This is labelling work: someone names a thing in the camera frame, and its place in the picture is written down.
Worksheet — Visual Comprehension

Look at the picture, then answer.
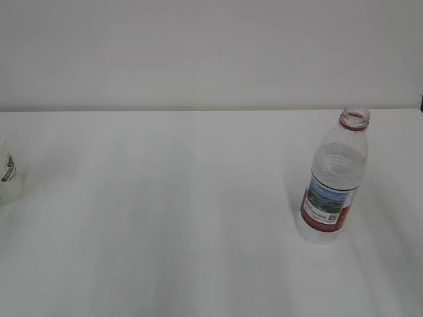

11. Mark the clear Nongfu Spring water bottle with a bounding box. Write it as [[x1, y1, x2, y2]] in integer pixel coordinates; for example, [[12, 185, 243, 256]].
[[295, 106, 370, 244]]

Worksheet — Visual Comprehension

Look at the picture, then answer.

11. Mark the white paper cup green print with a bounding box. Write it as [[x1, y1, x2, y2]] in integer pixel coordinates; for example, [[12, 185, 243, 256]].
[[0, 132, 24, 206]]

